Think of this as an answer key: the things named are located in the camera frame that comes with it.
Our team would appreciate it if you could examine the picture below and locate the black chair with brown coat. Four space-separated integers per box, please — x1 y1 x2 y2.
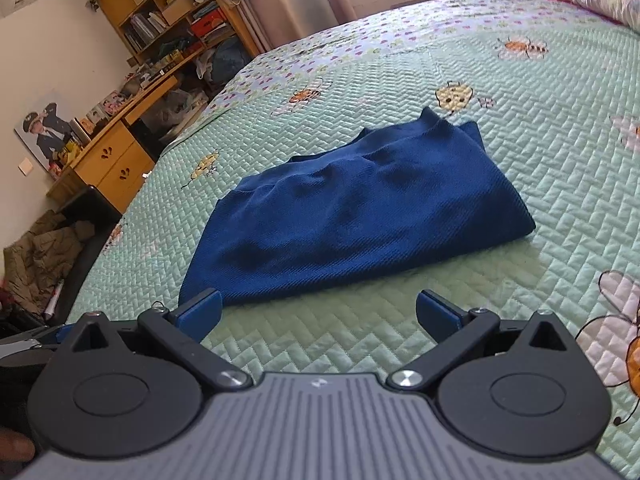
1 185 122 337

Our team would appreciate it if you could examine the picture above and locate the wooden bookshelf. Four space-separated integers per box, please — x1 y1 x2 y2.
96 0 259 67

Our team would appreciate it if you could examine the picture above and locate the wooden desk with drawers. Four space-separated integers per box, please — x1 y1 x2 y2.
47 47 204 212

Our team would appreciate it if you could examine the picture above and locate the green quilted bee bedspread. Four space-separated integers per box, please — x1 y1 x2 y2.
70 0 639 479

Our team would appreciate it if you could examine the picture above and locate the blue knit sweater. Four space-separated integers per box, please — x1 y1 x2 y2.
180 110 535 306

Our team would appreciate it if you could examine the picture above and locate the person's left hand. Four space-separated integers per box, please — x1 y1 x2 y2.
0 428 36 463

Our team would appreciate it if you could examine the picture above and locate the pilot child portrait photo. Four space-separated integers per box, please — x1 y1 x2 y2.
14 91 84 180

